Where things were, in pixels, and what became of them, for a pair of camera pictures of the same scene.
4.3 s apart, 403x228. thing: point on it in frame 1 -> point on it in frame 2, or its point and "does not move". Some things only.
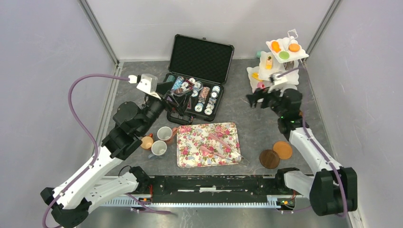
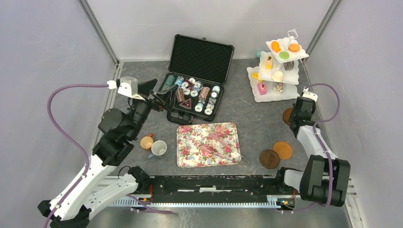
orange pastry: [275, 46] does not move
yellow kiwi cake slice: [255, 75] does not move
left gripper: [180, 101] -> [166, 96]
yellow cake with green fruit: [268, 62] does not move
